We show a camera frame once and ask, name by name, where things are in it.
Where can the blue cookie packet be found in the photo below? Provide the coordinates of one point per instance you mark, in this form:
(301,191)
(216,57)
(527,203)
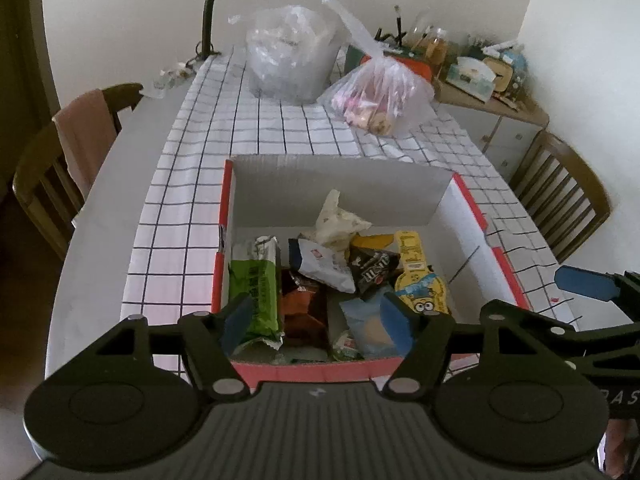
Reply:
(362,325)

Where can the person's right forearm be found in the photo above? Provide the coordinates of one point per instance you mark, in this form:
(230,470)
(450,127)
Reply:
(622,450)

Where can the pink plastic bag of snacks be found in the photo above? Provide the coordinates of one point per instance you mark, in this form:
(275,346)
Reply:
(377,97)

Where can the checkered tablecloth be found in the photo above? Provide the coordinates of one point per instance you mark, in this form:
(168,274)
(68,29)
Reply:
(185,210)

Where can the black snack packet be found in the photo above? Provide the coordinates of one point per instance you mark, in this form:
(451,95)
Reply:
(372,267)

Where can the white red green wrapper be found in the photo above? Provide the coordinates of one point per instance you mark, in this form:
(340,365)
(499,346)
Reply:
(346,345)

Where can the clear plastic wrapper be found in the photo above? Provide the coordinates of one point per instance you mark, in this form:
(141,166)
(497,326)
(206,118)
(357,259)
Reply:
(172,80)

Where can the green white snack packet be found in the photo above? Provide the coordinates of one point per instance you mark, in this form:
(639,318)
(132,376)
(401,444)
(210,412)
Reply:
(255,290)

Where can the green white tissue box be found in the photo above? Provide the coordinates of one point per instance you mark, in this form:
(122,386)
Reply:
(467,77)

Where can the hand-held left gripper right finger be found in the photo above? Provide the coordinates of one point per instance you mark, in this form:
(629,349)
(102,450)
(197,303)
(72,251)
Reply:
(397,321)

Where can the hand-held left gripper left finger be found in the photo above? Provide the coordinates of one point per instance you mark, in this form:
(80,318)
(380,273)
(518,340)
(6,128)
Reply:
(237,321)

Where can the red green box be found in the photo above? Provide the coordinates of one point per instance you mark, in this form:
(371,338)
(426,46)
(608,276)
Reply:
(417,66)

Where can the brown snack packet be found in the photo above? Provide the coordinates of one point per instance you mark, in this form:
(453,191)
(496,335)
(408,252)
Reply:
(302,310)

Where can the amber bottle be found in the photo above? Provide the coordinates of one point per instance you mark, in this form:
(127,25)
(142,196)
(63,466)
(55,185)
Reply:
(436,52)

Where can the wooden chair with cloth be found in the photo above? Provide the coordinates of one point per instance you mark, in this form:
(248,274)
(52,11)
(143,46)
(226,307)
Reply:
(37,190)

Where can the yellow snack packet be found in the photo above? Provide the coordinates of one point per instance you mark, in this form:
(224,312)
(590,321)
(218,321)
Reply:
(422,280)

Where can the large clear plastic bag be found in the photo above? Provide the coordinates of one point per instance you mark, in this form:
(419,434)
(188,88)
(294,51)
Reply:
(287,57)

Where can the pink cloth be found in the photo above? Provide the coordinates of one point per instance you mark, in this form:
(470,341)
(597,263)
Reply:
(85,140)

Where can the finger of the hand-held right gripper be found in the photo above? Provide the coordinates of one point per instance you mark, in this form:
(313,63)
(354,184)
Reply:
(605,345)
(585,282)

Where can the glass dome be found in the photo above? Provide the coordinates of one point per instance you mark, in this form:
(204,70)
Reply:
(419,30)

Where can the yellow retro box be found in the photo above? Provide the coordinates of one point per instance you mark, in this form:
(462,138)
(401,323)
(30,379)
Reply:
(500,75)

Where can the white blue snack packet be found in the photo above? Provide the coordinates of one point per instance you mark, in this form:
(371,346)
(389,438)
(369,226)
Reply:
(322,262)

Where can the red cardboard box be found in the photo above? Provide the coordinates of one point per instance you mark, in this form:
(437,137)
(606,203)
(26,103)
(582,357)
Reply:
(345,195)

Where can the blue pack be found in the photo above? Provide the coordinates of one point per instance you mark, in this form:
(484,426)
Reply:
(517,65)

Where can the black stand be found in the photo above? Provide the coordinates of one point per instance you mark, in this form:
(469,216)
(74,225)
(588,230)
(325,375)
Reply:
(392,35)

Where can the white wooden cabinet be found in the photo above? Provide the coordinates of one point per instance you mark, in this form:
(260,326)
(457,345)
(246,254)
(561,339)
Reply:
(505,130)

